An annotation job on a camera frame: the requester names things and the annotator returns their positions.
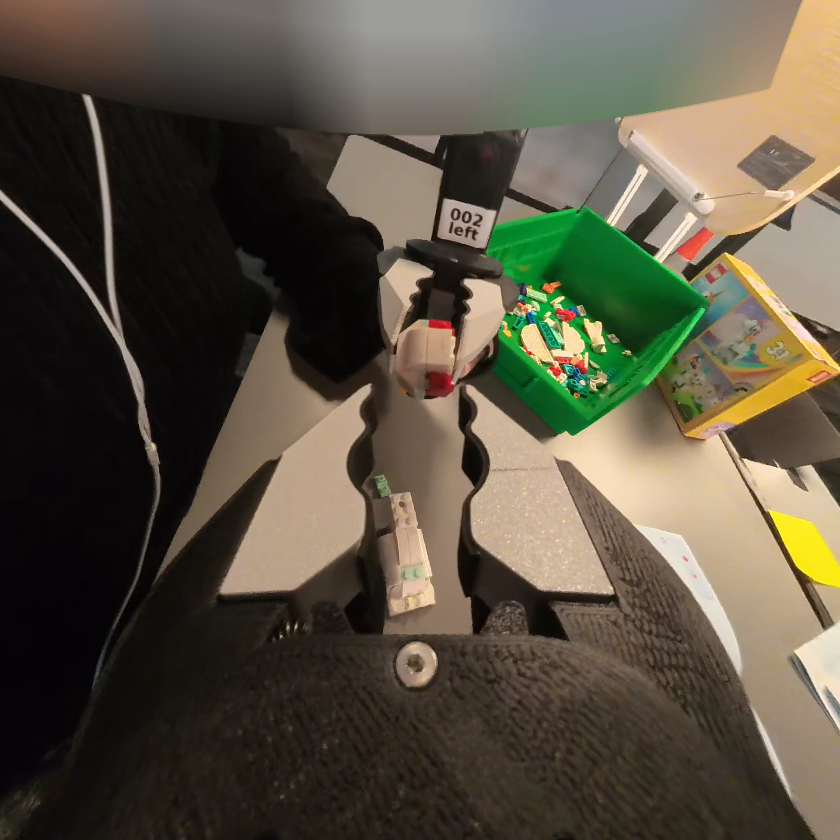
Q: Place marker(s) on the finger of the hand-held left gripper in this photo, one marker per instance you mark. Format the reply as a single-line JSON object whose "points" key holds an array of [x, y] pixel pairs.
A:
{"points": [[489, 308], [396, 295]]}

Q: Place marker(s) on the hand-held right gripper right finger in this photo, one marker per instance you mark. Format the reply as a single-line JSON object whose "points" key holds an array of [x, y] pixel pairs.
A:
{"points": [[538, 525]]}

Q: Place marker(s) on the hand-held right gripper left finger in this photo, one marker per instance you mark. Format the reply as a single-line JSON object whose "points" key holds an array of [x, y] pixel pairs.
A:
{"points": [[295, 525]]}

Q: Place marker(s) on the white toy brick head assembly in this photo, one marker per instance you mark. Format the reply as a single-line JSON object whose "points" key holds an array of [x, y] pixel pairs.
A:
{"points": [[420, 354]]}

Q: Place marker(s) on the person's left forearm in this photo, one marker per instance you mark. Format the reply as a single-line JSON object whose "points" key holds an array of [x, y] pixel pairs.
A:
{"points": [[315, 262]]}

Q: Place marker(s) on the yellow toy set box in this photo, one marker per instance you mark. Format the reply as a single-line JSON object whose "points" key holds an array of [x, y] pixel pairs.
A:
{"points": [[741, 341]]}

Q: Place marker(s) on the pile of mixed toy bricks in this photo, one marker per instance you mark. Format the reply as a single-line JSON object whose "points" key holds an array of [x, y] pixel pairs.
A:
{"points": [[564, 341]]}

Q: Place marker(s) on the small green toy brick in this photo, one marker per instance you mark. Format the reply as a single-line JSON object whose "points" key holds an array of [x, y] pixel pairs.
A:
{"points": [[383, 485]]}

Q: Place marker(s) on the white toy brick block assembly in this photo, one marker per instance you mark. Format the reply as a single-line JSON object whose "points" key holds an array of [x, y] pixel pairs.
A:
{"points": [[403, 544]]}

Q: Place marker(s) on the green plastic bin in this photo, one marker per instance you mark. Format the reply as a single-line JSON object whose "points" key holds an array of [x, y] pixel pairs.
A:
{"points": [[610, 256]]}

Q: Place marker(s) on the instruction booklet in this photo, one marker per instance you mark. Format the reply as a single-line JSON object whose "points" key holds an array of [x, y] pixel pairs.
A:
{"points": [[689, 571]]}

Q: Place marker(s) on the white tube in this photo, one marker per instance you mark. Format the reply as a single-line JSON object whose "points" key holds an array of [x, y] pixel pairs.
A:
{"points": [[663, 164]]}

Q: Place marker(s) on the small red object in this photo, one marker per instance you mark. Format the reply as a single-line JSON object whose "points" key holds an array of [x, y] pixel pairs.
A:
{"points": [[694, 244]]}

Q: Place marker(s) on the tan desk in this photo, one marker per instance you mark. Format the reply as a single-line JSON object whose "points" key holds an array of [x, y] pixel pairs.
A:
{"points": [[722, 164]]}

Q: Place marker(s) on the black chair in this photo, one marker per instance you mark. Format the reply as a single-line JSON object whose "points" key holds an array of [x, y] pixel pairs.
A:
{"points": [[787, 426]]}

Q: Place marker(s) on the yellow paper sheet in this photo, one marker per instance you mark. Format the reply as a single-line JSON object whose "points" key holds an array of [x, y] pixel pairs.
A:
{"points": [[807, 544]]}

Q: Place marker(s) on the black plate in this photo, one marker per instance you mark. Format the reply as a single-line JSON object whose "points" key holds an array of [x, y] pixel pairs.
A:
{"points": [[774, 164]]}

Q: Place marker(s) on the blue white leaflet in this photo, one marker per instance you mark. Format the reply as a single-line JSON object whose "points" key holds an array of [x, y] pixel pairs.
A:
{"points": [[820, 669]]}

